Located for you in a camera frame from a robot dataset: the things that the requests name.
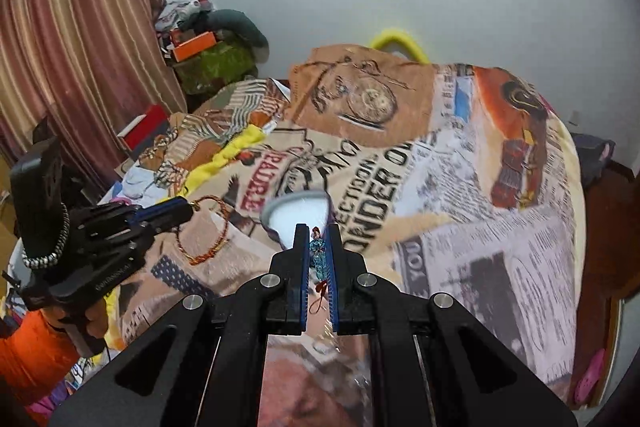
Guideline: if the purple heart-shaped jewelry box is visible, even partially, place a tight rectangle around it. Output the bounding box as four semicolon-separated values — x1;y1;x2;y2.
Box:
260;190;332;249

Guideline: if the beaded charm jewelry piece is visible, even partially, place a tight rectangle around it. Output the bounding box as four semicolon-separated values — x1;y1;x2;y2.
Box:
309;227;330;314

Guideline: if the orange sleeve forearm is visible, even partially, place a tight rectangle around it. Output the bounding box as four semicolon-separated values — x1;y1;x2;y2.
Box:
1;311;79;407

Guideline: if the left hand holding gripper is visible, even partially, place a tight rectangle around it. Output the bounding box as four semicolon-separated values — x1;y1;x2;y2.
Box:
41;293;111;341

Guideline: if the red and white box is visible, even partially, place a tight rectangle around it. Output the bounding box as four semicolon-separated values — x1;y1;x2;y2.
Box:
117;104;168;150

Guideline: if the yellow cloth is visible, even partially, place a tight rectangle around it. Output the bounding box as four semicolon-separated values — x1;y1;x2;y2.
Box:
165;124;266;200

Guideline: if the green patterned storage box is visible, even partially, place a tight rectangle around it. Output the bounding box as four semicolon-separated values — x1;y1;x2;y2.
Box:
172;40;258;95

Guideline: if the orange shoe box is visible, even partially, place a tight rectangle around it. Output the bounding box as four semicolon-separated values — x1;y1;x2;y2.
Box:
174;31;217;62

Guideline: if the red striped curtain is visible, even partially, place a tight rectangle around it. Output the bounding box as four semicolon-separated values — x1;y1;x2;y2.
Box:
1;0;186;180

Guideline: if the printed newspaper pattern blanket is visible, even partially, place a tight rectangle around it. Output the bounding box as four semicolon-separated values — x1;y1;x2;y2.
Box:
108;46;586;402

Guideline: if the pile of clothes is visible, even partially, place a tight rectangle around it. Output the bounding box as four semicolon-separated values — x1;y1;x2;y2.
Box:
154;0;215;34

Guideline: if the dark green stuffed pillow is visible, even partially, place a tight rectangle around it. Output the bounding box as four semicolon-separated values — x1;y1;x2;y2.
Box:
178;9;269;49

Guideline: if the dark bag on floor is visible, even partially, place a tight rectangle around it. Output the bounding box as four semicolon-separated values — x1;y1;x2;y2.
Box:
572;133;615;188

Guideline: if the yellow curved tube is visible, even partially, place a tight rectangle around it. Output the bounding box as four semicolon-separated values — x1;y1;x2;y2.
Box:
369;28;431;64

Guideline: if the white wall socket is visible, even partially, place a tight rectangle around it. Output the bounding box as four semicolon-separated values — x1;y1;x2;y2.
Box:
568;110;580;127

